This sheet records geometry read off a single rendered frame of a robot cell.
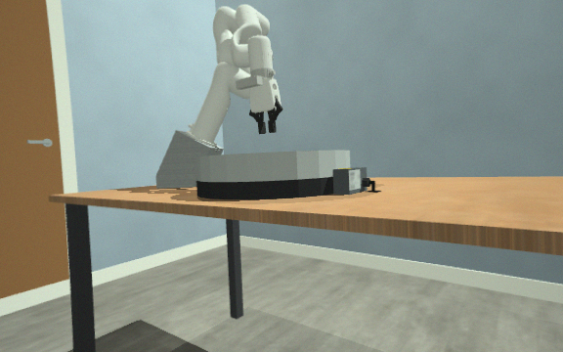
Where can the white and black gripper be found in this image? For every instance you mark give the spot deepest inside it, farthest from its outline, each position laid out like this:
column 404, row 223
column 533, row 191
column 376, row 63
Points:
column 265, row 98

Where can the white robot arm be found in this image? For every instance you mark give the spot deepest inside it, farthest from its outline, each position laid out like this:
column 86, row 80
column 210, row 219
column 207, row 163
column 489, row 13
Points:
column 252, row 54

